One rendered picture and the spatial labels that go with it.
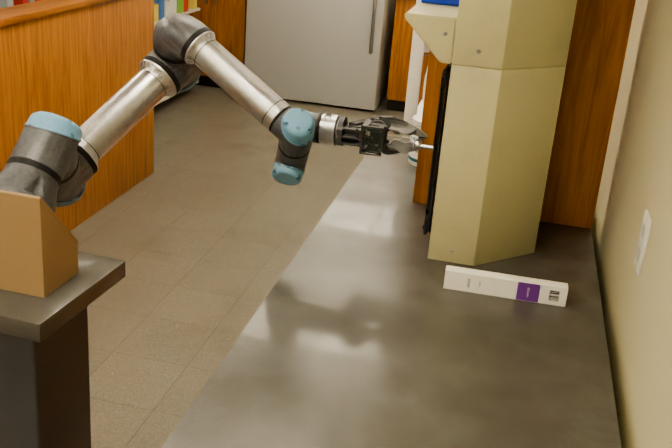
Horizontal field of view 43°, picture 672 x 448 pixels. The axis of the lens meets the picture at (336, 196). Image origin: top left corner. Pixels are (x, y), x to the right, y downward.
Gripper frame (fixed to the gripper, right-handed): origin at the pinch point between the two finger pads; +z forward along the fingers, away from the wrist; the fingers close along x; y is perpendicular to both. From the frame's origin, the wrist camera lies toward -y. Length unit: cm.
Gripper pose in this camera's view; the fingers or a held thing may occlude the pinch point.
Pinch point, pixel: (421, 139)
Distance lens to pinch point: 207.7
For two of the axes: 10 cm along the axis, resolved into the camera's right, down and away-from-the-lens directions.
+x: 0.8, -9.3, -3.5
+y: -2.3, 3.2, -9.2
